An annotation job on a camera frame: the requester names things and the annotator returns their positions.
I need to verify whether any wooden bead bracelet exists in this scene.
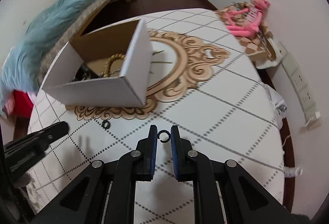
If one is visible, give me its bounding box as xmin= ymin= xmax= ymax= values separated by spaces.
xmin=99 ymin=53 xmax=127 ymax=78

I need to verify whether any black smart watch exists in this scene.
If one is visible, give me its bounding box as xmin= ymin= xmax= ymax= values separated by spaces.
xmin=73 ymin=63 xmax=99 ymax=82

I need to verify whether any white cardboard box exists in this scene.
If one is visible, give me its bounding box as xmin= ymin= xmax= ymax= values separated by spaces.
xmin=42 ymin=19 xmax=153 ymax=107

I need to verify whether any red cloth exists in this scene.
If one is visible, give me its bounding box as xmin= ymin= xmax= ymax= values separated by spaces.
xmin=5 ymin=91 xmax=34 ymax=118

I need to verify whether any white patterned tablecloth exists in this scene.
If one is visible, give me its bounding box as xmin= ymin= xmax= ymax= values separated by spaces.
xmin=27 ymin=9 xmax=292 ymax=223

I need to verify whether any light blue blanket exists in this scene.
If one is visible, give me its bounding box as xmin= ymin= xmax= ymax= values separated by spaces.
xmin=1 ymin=0 xmax=95 ymax=118

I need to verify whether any white plastic bag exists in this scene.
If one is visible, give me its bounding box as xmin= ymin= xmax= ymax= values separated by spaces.
xmin=263 ymin=84 xmax=287 ymax=129

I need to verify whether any white plastic bottle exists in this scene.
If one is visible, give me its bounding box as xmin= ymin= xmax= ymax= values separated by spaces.
xmin=283 ymin=166 xmax=303 ymax=178

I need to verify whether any white charger plug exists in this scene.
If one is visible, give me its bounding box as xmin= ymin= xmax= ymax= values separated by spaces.
xmin=302 ymin=111 xmax=321 ymax=128

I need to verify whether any checkered beige cushion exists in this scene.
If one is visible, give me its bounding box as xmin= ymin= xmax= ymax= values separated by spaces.
xmin=215 ymin=2 xmax=277 ymax=62

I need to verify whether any pink panther plush toy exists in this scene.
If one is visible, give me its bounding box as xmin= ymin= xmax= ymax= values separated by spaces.
xmin=225 ymin=0 xmax=270 ymax=39

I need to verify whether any bed with beige mattress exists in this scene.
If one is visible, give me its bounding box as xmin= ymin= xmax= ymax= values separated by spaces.
xmin=38 ymin=0 xmax=132 ymax=81

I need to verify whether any white wall power strip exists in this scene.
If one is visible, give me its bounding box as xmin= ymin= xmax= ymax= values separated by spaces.
xmin=279 ymin=41 xmax=322 ymax=130

